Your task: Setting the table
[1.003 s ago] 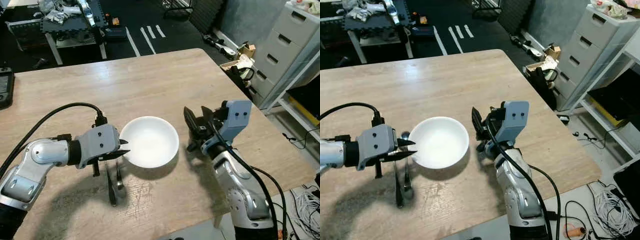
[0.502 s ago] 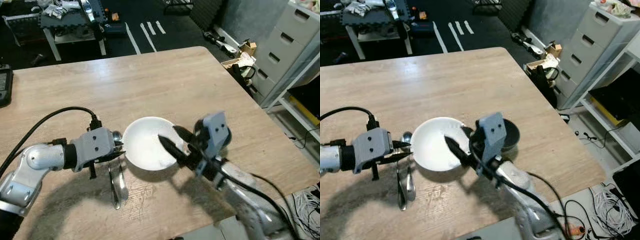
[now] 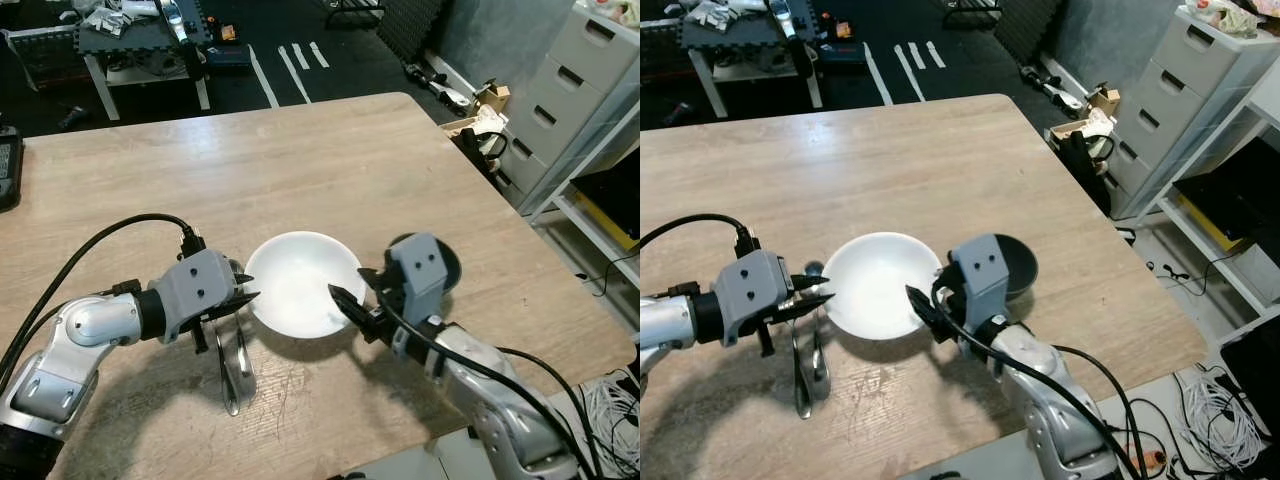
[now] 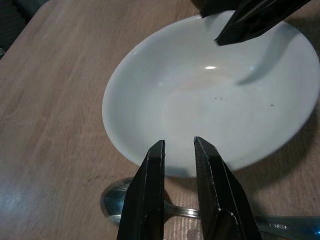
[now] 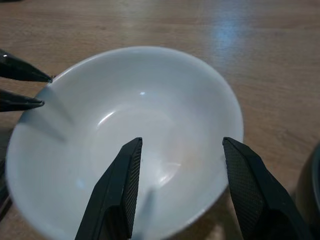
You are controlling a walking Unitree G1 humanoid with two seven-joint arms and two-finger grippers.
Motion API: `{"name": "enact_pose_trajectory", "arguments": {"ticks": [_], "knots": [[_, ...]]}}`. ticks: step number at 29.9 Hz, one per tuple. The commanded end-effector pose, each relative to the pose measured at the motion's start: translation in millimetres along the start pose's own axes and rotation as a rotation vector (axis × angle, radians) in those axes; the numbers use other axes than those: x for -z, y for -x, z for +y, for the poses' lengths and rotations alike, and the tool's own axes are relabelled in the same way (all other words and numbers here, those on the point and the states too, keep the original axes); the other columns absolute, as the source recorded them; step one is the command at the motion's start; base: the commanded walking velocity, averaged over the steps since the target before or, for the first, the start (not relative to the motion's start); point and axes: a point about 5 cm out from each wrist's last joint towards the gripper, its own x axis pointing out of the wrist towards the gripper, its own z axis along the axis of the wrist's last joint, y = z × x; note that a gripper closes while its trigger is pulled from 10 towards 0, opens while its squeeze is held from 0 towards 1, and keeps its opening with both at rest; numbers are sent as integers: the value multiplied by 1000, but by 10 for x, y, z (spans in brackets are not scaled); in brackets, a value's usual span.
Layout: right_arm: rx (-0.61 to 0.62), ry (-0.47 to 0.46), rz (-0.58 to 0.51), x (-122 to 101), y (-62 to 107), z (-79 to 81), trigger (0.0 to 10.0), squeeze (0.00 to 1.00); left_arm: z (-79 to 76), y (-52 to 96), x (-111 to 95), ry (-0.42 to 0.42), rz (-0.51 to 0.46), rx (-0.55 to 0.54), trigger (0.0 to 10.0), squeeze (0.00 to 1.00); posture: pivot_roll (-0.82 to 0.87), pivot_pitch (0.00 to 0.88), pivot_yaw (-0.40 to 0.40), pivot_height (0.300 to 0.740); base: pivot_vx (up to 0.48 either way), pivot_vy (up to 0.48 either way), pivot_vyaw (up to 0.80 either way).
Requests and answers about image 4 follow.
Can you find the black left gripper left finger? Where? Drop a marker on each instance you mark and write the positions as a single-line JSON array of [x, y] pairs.
[[147, 200]]

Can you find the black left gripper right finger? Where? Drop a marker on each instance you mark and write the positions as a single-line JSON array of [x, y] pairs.
[[220, 195]]

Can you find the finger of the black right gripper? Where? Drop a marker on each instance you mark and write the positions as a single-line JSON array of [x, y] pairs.
[[215, 6], [260, 20]]

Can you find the white ceramic bowl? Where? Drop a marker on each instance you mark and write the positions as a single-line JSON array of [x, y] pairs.
[[190, 100]]

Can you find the silver metal spoon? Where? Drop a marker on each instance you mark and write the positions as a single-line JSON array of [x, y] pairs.
[[112, 200]]

